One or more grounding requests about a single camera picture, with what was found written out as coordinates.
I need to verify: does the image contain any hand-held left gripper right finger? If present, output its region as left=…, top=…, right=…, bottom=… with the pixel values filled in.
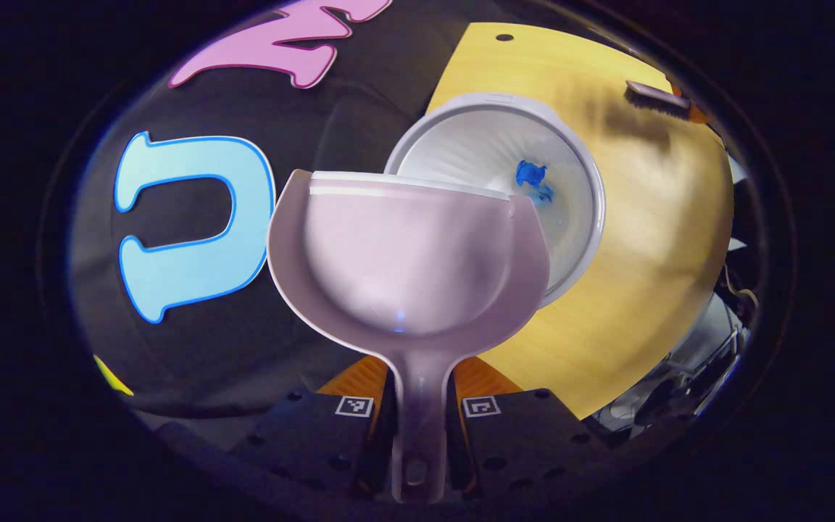
left=446, top=355, right=607, bottom=501

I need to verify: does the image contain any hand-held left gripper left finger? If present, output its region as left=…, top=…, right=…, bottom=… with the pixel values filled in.
left=233, top=355, right=396, bottom=501

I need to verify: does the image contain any small pale pink broom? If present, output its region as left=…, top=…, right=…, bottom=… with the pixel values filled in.
left=624, top=80, right=694, bottom=111

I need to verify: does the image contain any dark blue paper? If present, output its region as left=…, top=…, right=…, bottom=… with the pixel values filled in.
left=515, top=159, right=549, bottom=189

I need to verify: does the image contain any pale pink dustpan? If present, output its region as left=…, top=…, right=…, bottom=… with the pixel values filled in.
left=267, top=169, right=552, bottom=505

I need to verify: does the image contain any white ribbed garbage bin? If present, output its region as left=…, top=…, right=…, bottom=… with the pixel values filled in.
left=383, top=92, right=607, bottom=309

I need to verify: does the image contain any wooden desktop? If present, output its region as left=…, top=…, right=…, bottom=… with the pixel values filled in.
left=425, top=22, right=736, bottom=421

